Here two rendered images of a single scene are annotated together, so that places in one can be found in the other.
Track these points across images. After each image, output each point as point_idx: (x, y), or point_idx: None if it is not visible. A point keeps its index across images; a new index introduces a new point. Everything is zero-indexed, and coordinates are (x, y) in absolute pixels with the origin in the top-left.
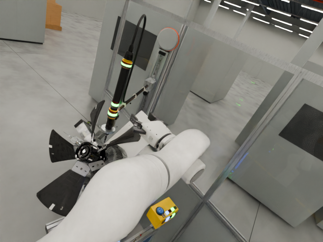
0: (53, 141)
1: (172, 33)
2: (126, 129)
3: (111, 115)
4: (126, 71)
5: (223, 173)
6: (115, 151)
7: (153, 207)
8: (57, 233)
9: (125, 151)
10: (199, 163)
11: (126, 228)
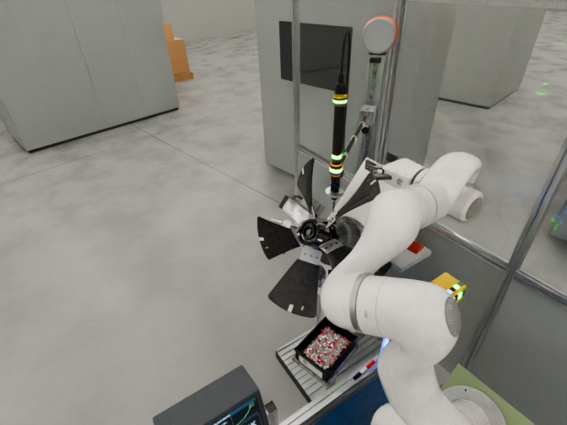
0: (263, 231)
1: (384, 24)
2: (352, 191)
3: (335, 172)
4: (342, 110)
5: (532, 217)
6: (347, 223)
7: None
8: (362, 243)
9: (360, 222)
10: (472, 192)
11: (410, 233)
